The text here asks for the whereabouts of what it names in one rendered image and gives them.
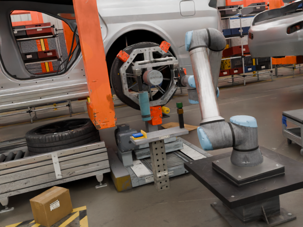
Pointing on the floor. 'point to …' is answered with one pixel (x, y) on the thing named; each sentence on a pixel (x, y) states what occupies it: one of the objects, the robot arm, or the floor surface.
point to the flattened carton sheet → (179, 125)
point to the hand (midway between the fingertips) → (175, 77)
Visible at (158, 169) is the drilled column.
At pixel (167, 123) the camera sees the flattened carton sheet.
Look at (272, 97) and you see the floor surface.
